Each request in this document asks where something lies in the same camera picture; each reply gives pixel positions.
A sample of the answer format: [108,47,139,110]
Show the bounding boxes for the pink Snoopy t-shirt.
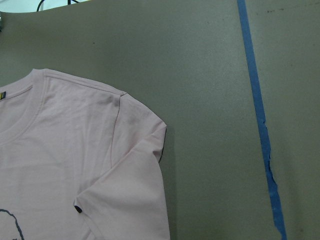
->
[0,69,170,240]

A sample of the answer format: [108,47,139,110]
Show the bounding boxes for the black cables behind table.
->
[36,0,83,12]

